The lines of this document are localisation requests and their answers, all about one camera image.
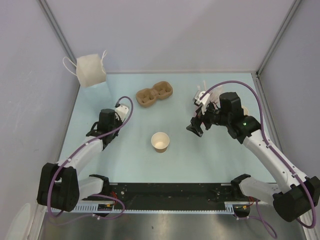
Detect stack of paper cups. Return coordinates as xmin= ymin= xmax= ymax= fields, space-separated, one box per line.
xmin=241 ymin=105 xmax=250 ymax=116

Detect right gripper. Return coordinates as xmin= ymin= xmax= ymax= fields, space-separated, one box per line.
xmin=186 ymin=100 xmax=230 ymax=137

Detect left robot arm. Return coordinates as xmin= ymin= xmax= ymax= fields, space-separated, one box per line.
xmin=36 ymin=105 xmax=129 ymax=212

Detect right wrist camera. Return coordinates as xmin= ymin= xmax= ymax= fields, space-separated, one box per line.
xmin=193 ymin=90 xmax=210 ymax=115

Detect single brown paper cup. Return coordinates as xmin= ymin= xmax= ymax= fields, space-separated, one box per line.
xmin=150 ymin=132 xmax=170 ymax=153

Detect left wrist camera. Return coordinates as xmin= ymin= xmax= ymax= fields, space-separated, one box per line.
xmin=114 ymin=104 xmax=130 ymax=122

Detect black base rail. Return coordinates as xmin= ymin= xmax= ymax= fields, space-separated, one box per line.
xmin=82 ymin=182 xmax=251 ymax=213

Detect light blue paper bag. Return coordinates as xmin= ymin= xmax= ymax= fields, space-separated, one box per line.
xmin=62 ymin=49 xmax=112 ymax=111

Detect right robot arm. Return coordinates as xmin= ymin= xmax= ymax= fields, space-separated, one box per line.
xmin=186 ymin=91 xmax=320 ymax=222

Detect stacked brown pulp carriers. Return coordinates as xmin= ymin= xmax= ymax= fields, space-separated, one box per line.
xmin=135 ymin=81 xmax=173 ymax=108

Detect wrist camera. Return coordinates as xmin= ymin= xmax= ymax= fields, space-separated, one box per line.
xmin=114 ymin=104 xmax=130 ymax=122
xmin=193 ymin=90 xmax=210 ymax=115

